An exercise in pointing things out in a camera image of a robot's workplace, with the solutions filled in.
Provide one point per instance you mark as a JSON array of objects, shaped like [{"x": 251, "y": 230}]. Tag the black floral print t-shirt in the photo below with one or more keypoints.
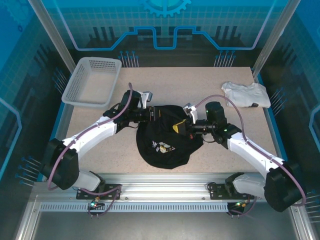
[{"x": 150, "y": 135}]

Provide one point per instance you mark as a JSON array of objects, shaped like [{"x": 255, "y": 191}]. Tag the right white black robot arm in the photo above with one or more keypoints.
[{"x": 250, "y": 150}]

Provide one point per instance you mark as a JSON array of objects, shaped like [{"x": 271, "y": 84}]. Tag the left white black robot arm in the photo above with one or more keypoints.
[{"x": 87, "y": 135}]

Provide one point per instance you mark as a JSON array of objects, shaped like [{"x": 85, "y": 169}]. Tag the white folded t-shirt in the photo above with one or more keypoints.
[{"x": 242, "y": 96}]

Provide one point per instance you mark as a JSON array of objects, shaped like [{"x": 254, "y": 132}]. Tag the white perforated plastic basket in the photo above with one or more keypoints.
[{"x": 75, "y": 85}]

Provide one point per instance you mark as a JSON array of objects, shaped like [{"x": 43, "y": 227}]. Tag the right small LED connector board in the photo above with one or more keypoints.
[{"x": 240, "y": 204}]

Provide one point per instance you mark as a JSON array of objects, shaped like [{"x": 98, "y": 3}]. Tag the small led connector board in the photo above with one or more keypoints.
[
  {"x": 240, "y": 204},
  {"x": 95, "y": 203}
]

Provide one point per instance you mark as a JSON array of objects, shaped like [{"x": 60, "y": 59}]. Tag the left small LED connector board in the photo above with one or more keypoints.
[{"x": 95, "y": 203}]

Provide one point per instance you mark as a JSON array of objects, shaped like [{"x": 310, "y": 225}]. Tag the aluminium mounting rail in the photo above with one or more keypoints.
[{"x": 162, "y": 185}]

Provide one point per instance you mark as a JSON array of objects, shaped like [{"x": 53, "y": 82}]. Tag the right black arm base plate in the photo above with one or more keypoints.
[{"x": 217, "y": 191}]

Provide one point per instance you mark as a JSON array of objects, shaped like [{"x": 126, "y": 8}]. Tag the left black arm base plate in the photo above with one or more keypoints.
[{"x": 112, "y": 187}]

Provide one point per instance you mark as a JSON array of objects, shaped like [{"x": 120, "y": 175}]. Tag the right aluminium frame post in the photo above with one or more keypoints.
[{"x": 275, "y": 32}]

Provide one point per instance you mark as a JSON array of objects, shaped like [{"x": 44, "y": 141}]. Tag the aluminium frame post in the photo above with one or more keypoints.
[
  {"x": 275, "y": 32},
  {"x": 52, "y": 32}
]

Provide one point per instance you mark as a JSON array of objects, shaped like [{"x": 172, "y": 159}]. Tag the left aluminium frame post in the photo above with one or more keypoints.
[{"x": 52, "y": 32}]

